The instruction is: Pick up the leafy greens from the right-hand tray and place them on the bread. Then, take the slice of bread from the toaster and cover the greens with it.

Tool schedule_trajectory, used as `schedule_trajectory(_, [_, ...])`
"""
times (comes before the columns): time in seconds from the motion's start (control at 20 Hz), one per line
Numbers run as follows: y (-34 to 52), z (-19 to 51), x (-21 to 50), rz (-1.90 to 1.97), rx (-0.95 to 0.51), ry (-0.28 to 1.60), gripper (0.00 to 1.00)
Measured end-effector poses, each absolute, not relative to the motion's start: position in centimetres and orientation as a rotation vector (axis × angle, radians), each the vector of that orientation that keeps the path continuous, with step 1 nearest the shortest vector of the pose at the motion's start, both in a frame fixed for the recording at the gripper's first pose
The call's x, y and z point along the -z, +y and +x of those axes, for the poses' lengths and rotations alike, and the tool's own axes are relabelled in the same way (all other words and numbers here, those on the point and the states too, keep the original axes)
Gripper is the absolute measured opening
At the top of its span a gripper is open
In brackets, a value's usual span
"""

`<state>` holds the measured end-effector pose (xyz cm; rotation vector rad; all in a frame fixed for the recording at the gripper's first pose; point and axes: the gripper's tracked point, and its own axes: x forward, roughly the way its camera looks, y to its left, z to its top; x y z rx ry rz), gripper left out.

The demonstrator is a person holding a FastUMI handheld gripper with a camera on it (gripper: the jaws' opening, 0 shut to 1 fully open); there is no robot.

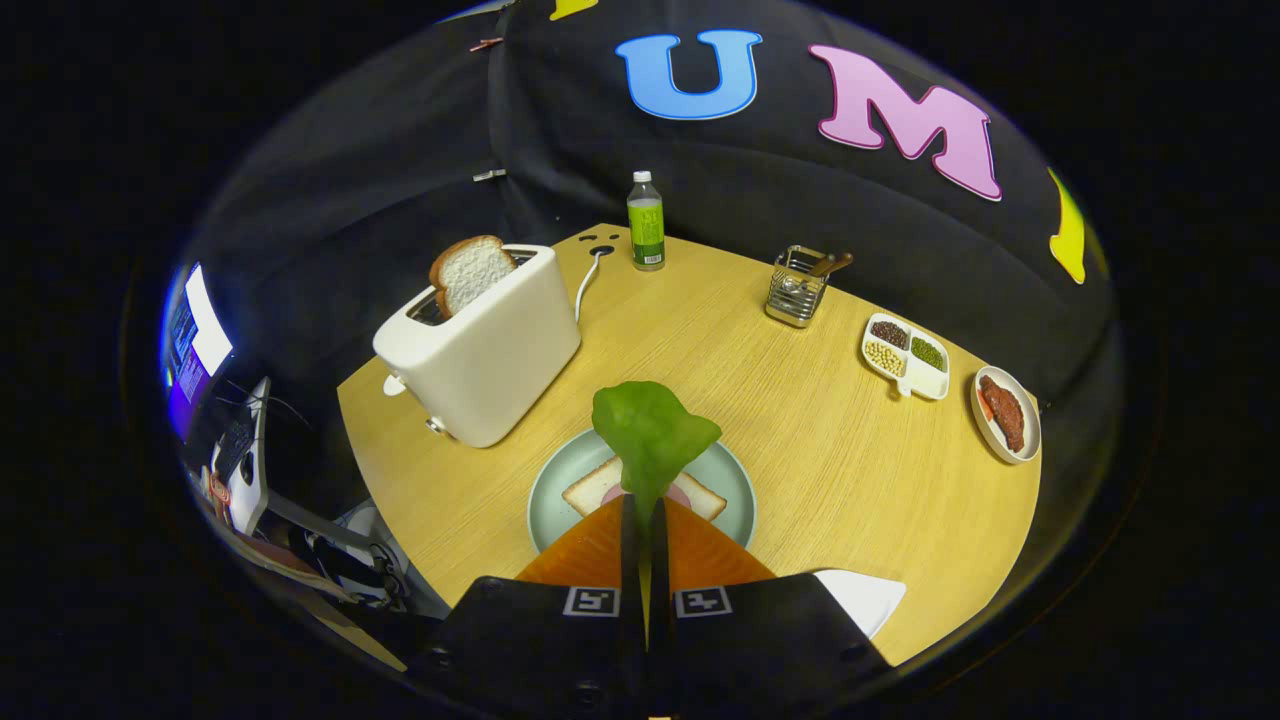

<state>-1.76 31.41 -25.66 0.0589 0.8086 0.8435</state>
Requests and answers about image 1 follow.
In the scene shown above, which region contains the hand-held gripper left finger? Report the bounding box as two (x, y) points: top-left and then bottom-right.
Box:
(405, 493), (646, 717)

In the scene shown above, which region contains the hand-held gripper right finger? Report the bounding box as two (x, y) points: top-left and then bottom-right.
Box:
(648, 495), (896, 717)

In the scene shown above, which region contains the green lettuce leaf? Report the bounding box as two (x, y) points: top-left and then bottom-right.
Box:
(591, 380), (723, 526)

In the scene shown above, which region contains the toasted bread slice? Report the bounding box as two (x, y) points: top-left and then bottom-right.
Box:
(429, 235), (519, 319)

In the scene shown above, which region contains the pink ham slice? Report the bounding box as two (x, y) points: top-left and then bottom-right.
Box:
(598, 480), (696, 511)

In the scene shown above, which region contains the white bread slice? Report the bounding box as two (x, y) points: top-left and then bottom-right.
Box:
(562, 455), (729, 523)

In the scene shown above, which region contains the pale green round plate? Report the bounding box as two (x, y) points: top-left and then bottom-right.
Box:
(527, 428), (758, 556)

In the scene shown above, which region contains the white rounded square plate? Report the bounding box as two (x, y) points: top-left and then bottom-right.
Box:
(815, 568), (908, 641)

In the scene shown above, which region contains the white toaster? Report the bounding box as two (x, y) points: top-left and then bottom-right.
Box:
(372, 243), (583, 449)

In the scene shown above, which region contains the dark equipment pile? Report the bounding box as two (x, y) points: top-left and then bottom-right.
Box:
(290, 500), (411, 611)

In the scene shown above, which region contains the white divided bean dish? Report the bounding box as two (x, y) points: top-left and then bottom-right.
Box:
(862, 313), (951, 401)

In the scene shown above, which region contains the green label drink bottle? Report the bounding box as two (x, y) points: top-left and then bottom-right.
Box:
(627, 170), (667, 272)

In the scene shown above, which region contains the red meat slice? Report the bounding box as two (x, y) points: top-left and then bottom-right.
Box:
(979, 375), (1026, 453)

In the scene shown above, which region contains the round white meat plate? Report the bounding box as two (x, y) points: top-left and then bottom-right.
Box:
(971, 365), (1042, 465)

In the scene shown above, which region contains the computer monitor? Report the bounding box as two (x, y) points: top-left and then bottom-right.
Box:
(160, 262), (234, 441)

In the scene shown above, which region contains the white toaster cable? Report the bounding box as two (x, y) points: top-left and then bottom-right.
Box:
(574, 250), (607, 324)

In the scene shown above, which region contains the metal wire utensil holder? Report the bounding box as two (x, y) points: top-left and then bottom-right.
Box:
(765, 245), (831, 329)

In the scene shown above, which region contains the wooden handled spoon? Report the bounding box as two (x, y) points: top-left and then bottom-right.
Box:
(783, 252), (854, 296)

